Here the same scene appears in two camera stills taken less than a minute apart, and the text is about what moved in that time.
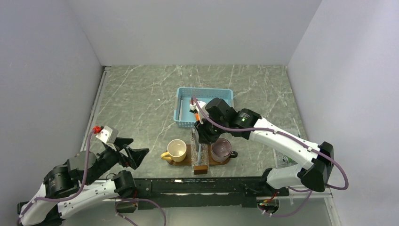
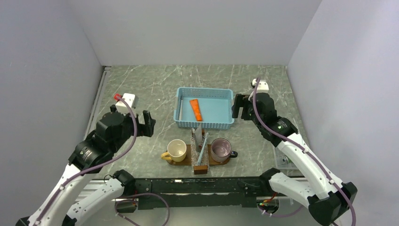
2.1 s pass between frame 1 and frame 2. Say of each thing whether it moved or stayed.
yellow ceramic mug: stayed
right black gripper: moved
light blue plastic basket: stayed
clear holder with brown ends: stayed
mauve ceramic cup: stayed
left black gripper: moved
